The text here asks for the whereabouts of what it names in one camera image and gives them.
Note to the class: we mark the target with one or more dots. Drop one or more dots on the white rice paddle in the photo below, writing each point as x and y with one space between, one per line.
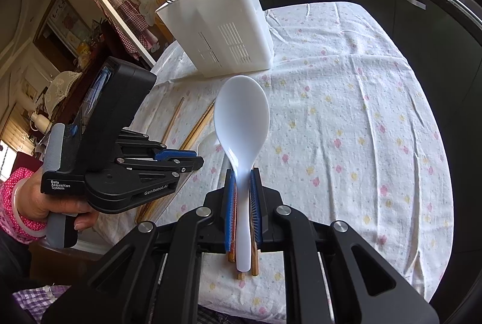
241 113

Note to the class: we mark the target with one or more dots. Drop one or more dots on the person's left forearm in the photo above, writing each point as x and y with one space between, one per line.
9 207

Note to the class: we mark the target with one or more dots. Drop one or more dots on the translucent white bangle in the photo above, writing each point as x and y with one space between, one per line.
17 207

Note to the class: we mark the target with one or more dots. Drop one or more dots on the red checked apron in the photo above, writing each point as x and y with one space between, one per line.
130 13

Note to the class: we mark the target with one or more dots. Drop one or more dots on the white soup spoon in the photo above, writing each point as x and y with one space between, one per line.
208 147

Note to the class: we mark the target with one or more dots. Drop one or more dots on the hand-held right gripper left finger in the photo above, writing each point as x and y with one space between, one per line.
229 213

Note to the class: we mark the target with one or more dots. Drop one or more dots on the white plastic utensil holder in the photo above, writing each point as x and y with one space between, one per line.
226 26

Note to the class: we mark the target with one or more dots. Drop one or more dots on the framed wall picture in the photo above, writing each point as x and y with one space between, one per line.
67 22

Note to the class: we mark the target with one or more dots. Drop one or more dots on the person's left hand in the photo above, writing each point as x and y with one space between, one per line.
37 199

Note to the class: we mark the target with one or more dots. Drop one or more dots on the purple checked clothing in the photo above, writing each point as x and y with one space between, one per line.
37 305

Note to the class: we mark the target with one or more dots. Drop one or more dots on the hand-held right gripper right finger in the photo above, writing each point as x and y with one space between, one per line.
254 209

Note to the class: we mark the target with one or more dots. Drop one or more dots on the white floral tablecloth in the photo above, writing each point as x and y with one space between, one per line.
339 101

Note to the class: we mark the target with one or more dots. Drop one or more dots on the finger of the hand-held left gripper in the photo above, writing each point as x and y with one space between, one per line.
188 164
143 141

